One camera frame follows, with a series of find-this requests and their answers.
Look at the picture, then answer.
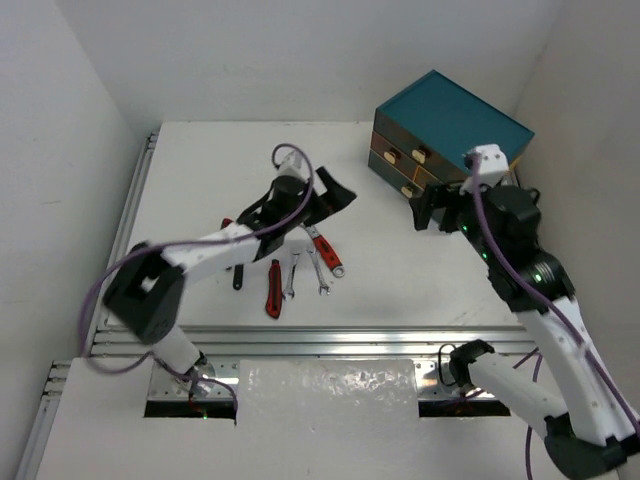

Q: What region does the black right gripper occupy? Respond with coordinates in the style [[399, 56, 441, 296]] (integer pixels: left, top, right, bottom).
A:
[[408, 173, 498, 262]]

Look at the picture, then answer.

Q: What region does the teal drawer cabinet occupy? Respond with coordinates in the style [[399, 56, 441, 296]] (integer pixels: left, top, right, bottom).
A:
[[368, 70, 535, 199]]

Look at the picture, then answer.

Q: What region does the small chrome open-end wrench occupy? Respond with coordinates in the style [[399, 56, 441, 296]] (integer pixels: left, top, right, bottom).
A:
[[307, 247, 331, 296], [283, 251, 301, 300]]

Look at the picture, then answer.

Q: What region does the black handled adjustable wrench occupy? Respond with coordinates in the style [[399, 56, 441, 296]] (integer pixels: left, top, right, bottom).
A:
[[232, 264, 244, 291]]

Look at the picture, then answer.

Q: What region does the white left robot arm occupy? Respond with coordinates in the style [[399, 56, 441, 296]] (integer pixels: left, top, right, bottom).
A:
[[102, 167, 357, 375]]

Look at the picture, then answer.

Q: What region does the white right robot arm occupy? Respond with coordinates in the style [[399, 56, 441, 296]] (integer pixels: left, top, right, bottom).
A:
[[410, 182, 639, 479]]

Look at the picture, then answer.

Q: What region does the red black utility knife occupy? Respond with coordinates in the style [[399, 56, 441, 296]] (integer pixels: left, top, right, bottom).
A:
[[221, 217, 234, 229], [265, 259, 283, 320]]

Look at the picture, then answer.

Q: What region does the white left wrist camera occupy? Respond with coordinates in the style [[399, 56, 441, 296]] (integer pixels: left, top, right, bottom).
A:
[[277, 151, 303, 178]]

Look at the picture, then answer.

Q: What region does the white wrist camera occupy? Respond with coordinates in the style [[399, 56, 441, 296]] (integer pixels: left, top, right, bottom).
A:
[[459, 144, 509, 194], [277, 151, 303, 178]]

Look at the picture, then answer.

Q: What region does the red handled adjustable wrench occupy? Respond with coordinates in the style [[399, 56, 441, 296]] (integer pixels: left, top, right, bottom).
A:
[[304, 226, 345, 278]]

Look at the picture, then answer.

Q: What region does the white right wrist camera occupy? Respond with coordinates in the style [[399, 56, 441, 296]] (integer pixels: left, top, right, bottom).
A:
[[459, 144, 509, 194]]

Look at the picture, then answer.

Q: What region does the aluminium rail frame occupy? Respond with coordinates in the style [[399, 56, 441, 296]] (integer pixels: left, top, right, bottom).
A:
[[19, 122, 533, 479]]

